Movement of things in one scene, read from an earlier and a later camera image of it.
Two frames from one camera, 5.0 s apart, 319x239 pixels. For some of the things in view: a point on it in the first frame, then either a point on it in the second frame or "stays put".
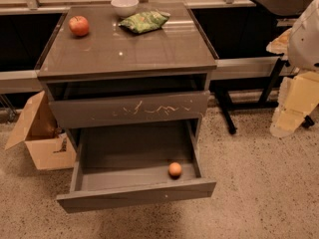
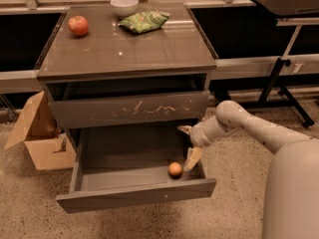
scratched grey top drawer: (64, 114) stays put
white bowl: (125, 6) stays put
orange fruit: (174, 170) stays put
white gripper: (305, 42) -> (198, 135)
